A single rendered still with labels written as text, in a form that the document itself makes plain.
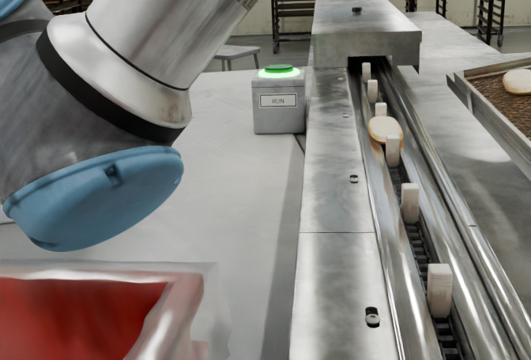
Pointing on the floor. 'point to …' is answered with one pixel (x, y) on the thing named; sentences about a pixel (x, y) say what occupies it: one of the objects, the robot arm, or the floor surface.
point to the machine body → (440, 39)
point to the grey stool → (235, 54)
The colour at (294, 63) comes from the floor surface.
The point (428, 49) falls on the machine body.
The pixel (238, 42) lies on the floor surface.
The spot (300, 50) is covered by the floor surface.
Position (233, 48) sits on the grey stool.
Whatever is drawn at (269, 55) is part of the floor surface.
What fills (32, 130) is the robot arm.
